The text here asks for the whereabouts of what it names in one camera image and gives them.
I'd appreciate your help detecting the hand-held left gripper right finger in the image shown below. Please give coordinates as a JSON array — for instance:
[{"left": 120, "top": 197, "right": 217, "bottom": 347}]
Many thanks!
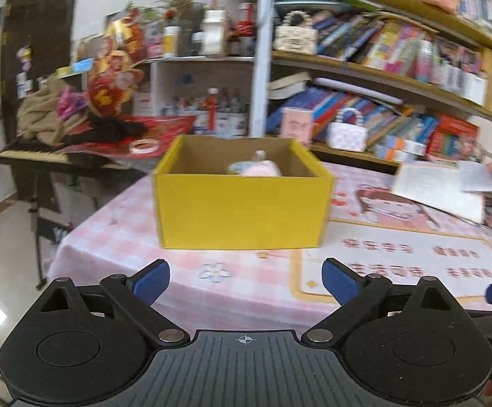
[{"left": 305, "top": 258, "right": 460, "bottom": 345}]

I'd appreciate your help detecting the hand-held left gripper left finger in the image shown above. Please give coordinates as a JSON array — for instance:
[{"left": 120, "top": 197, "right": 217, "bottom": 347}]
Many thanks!
[{"left": 32, "top": 259, "right": 187, "bottom": 346}]

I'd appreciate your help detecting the yellow cardboard box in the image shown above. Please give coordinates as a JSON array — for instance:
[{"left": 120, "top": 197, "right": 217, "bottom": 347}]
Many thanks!
[{"left": 152, "top": 134, "right": 335, "bottom": 250}]

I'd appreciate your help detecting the pink chick plush toy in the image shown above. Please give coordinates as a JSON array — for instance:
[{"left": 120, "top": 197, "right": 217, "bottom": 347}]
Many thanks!
[{"left": 239, "top": 159, "right": 282, "bottom": 177}]

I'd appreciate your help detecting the pink checked tablecloth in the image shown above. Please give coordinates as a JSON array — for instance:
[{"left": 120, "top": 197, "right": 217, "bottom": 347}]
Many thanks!
[{"left": 46, "top": 159, "right": 492, "bottom": 335}]

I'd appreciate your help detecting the printed table mat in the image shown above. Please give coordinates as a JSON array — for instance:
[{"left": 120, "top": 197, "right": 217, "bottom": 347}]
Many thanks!
[{"left": 292, "top": 174, "right": 492, "bottom": 306}]

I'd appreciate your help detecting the stack of papers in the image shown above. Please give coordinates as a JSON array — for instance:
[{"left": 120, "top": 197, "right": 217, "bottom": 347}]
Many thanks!
[{"left": 392, "top": 161, "right": 486, "bottom": 223}]

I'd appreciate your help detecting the tape roll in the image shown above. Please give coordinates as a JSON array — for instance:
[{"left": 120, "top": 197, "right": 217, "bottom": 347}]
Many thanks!
[{"left": 129, "top": 139, "right": 159, "bottom": 154}]

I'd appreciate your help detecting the white quilted handbag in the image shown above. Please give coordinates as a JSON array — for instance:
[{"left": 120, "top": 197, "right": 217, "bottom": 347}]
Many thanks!
[{"left": 326, "top": 108, "right": 369, "bottom": 152}]

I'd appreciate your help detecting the red printed sheet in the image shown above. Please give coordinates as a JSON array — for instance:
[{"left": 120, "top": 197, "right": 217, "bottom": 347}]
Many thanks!
[{"left": 59, "top": 114, "right": 198, "bottom": 157}]

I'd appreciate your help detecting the black cloth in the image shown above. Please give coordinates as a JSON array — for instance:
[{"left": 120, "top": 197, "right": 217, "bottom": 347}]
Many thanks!
[{"left": 55, "top": 116, "right": 149, "bottom": 145}]

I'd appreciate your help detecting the row of colourful books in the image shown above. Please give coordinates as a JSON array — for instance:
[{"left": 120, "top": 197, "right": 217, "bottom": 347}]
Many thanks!
[
  {"left": 267, "top": 80, "right": 479, "bottom": 162},
  {"left": 458, "top": 0, "right": 492, "bottom": 30},
  {"left": 314, "top": 8, "right": 488, "bottom": 106}
]

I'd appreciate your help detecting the pink picture card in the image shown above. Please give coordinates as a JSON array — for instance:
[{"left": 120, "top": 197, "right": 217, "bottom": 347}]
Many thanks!
[{"left": 280, "top": 107, "right": 314, "bottom": 144}]

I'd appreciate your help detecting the red box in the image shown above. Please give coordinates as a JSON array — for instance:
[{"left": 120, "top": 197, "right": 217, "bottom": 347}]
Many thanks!
[{"left": 426, "top": 114, "right": 479, "bottom": 159}]

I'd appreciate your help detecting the black digital piano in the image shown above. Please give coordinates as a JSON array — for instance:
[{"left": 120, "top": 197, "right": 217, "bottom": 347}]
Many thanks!
[{"left": 0, "top": 136, "right": 153, "bottom": 289}]

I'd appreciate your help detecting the group of pens and brushes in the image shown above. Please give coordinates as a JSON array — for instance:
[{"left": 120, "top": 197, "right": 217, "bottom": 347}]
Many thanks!
[{"left": 161, "top": 89, "right": 249, "bottom": 136}]

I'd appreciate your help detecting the pink wrapper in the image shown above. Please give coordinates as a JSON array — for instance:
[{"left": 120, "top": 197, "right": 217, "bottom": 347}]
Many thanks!
[{"left": 57, "top": 87, "right": 87, "bottom": 117}]

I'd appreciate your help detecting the thick white book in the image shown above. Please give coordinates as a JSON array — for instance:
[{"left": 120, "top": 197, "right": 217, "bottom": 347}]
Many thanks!
[{"left": 267, "top": 72, "right": 312, "bottom": 100}]

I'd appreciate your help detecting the red figure decoration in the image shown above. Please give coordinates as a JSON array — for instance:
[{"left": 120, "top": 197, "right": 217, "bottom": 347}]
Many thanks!
[{"left": 87, "top": 19, "right": 149, "bottom": 117}]

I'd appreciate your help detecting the beige cloth pile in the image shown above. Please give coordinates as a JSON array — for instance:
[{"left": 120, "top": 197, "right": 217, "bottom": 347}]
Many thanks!
[{"left": 18, "top": 77, "right": 90, "bottom": 141}]

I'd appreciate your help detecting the white shelf cabinet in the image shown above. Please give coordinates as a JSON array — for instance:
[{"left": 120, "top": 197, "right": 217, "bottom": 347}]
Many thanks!
[{"left": 148, "top": 55, "right": 257, "bottom": 136}]

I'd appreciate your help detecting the wooden bookshelf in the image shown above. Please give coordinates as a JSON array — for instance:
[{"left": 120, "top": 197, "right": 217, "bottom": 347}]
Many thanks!
[{"left": 250, "top": 0, "right": 492, "bottom": 170}]

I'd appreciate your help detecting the white bottle yellow label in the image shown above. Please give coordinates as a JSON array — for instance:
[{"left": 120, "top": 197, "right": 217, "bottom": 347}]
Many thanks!
[{"left": 163, "top": 25, "right": 181, "bottom": 58}]

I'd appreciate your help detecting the cream pearl handbag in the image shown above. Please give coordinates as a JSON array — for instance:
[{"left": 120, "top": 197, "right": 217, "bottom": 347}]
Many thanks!
[{"left": 272, "top": 11, "right": 318, "bottom": 55}]

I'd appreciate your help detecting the white jug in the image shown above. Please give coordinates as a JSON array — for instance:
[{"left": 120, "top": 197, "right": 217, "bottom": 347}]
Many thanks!
[{"left": 203, "top": 6, "right": 227, "bottom": 57}]

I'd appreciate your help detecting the dried flower bunch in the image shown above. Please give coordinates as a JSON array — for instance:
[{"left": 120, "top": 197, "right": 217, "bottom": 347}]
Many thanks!
[{"left": 150, "top": 0, "right": 206, "bottom": 56}]

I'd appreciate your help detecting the dark board with stickers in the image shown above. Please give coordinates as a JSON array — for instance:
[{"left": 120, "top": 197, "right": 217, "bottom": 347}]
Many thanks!
[{"left": 0, "top": 0, "right": 81, "bottom": 145}]

